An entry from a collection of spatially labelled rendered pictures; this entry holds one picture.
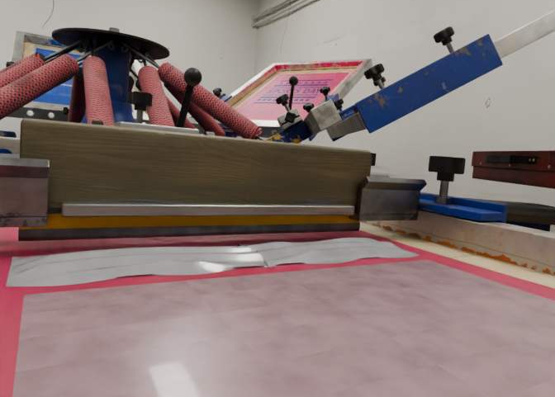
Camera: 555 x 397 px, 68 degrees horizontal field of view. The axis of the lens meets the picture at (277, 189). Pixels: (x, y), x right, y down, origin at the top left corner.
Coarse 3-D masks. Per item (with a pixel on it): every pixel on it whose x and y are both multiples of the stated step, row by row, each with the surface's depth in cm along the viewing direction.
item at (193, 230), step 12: (72, 228) 35; (84, 228) 36; (96, 228) 36; (108, 228) 37; (120, 228) 37; (132, 228) 38; (144, 228) 38; (156, 228) 39; (168, 228) 39; (180, 228) 40; (192, 228) 40; (204, 228) 41; (216, 228) 42; (228, 228) 42; (240, 228) 43; (252, 228) 44; (264, 228) 44; (276, 228) 45; (288, 228) 46; (300, 228) 46; (312, 228) 47; (324, 228) 48; (336, 228) 49; (348, 228) 50; (24, 240) 34; (36, 240) 34
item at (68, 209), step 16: (64, 208) 33; (80, 208) 33; (96, 208) 34; (112, 208) 34; (128, 208) 35; (144, 208) 36; (160, 208) 36; (176, 208) 37; (192, 208) 38; (208, 208) 38; (224, 208) 39; (240, 208) 40; (256, 208) 41; (272, 208) 42; (288, 208) 43; (304, 208) 44; (320, 208) 45; (336, 208) 46; (352, 208) 47
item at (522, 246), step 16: (384, 224) 58; (400, 224) 55; (416, 224) 53; (432, 224) 51; (448, 224) 49; (464, 224) 47; (480, 224) 45; (496, 224) 44; (512, 224) 45; (432, 240) 51; (448, 240) 48; (464, 240) 47; (480, 240) 45; (496, 240) 43; (512, 240) 42; (528, 240) 41; (544, 240) 39; (496, 256) 43; (512, 256) 42; (528, 256) 41; (544, 256) 39; (544, 272) 39
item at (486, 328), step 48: (240, 240) 43; (288, 240) 45; (384, 240) 49; (336, 288) 30; (384, 288) 30; (432, 288) 31; (480, 288) 32; (528, 288) 34; (432, 336) 23; (480, 336) 23; (528, 336) 24; (480, 384) 18; (528, 384) 18
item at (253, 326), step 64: (0, 256) 31; (0, 320) 20; (64, 320) 21; (128, 320) 22; (192, 320) 22; (256, 320) 23; (320, 320) 24; (0, 384) 15; (64, 384) 16; (128, 384) 16; (192, 384) 16; (256, 384) 17; (320, 384) 17; (384, 384) 17; (448, 384) 18
